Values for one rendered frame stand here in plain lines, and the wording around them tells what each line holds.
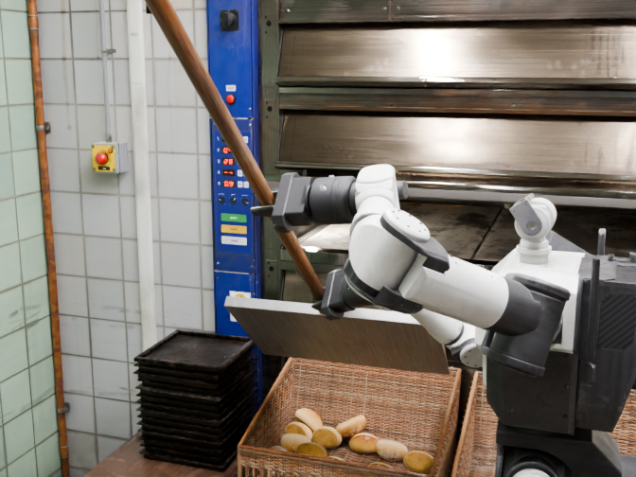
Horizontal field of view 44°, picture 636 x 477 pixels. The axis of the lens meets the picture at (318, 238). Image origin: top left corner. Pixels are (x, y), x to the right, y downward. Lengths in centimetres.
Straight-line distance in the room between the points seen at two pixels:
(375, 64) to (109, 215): 108
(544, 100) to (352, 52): 58
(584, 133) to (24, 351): 199
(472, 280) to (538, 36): 128
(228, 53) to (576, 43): 103
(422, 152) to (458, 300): 125
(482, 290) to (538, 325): 13
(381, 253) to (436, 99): 128
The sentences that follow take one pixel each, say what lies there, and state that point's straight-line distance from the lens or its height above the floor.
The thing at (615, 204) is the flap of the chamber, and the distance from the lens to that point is 224.
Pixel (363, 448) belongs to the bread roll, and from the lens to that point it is 254.
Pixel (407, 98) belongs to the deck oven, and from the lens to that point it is 242.
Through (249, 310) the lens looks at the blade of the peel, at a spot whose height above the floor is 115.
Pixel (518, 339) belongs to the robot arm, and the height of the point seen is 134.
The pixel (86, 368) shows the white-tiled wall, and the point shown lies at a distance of 310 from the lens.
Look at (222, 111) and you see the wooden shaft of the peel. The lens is 130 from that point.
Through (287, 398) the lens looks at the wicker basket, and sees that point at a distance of 262.
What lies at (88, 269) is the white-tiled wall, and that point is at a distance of 297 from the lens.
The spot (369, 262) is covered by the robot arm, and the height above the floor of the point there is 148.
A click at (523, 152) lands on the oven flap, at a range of 237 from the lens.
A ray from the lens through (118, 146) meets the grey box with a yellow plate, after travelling 274.
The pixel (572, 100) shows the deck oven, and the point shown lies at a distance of 237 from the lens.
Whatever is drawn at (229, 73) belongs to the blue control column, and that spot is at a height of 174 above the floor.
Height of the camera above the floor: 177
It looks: 12 degrees down
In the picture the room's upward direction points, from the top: straight up
